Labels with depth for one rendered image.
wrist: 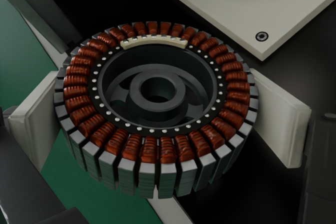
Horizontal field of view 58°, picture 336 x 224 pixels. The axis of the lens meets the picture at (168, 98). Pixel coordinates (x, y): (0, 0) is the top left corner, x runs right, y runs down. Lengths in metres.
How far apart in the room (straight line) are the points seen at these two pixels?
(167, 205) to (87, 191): 0.07
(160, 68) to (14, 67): 0.24
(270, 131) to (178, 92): 0.05
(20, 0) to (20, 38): 0.14
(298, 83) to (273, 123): 0.10
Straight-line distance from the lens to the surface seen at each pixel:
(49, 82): 0.17
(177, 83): 0.18
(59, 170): 0.30
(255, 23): 0.27
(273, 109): 0.16
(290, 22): 0.27
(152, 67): 0.20
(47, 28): 0.32
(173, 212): 0.25
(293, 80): 0.25
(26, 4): 0.31
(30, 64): 0.40
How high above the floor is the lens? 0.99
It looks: 57 degrees down
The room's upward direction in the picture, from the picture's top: 31 degrees counter-clockwise
